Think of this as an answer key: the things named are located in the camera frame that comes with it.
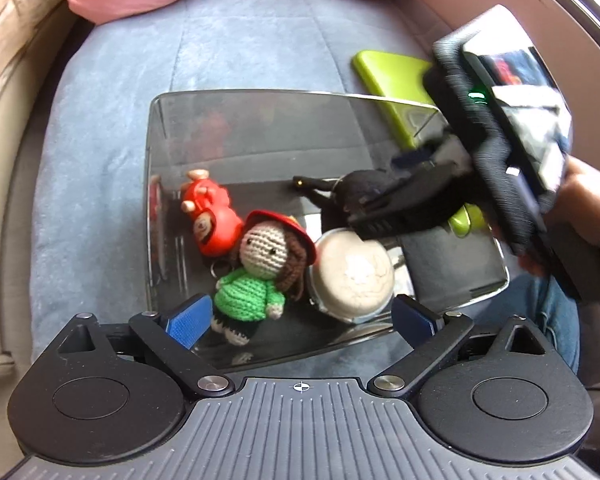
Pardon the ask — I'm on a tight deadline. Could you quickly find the crochet doll green sweater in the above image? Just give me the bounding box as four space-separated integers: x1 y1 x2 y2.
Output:
211 210 316 347

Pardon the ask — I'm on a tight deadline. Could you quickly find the lime green plastic box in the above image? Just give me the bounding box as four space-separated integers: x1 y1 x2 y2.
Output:
351 50 488 237

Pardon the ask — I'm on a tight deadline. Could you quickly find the person's right hand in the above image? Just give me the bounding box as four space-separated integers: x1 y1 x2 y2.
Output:
544 156 600 248

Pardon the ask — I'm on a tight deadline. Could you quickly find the smoky transparent acrylic box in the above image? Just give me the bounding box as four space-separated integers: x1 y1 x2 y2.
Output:
142 88 512 369

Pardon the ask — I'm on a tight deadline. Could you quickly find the round silver beige tin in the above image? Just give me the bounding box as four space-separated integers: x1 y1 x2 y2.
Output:
306 229 396 324

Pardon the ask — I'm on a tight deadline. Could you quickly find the black plush toy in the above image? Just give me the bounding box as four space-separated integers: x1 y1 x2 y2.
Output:
291 169 396 232

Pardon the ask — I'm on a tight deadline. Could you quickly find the person's blue jeans leg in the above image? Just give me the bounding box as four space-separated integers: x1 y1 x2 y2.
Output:
459 274 581 376

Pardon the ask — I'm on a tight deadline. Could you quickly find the red plastic toy figure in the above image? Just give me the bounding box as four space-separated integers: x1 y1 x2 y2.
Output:
181 169 244 258

